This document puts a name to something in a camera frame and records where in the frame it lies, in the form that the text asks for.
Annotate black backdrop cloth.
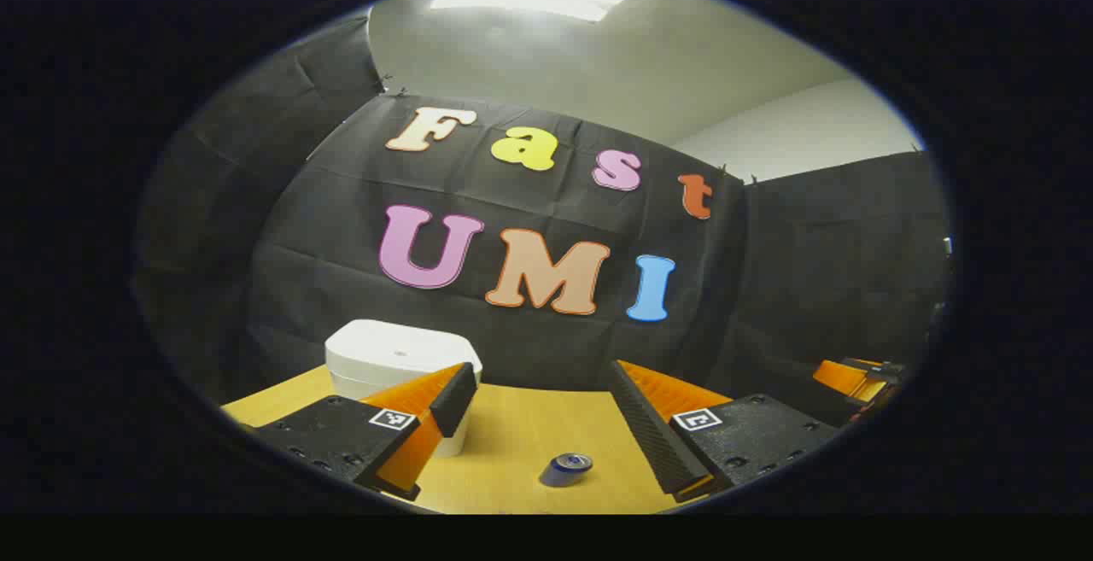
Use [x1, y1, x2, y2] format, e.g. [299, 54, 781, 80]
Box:
[132, 10, 953, 430]

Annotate blue pop can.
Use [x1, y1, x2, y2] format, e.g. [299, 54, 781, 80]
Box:
[539, 452, 594, 488]

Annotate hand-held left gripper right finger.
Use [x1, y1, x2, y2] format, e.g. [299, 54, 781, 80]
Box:
[608, 359, 842, 504]

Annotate white desktop garbage bin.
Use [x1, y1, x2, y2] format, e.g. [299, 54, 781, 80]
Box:
[324, 319, 483, 459]

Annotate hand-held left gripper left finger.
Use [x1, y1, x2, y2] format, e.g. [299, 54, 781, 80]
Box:
[248, 362, 479, 502]

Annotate wooden desktop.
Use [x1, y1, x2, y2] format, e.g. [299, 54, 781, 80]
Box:
[220, 365, 735, 515]

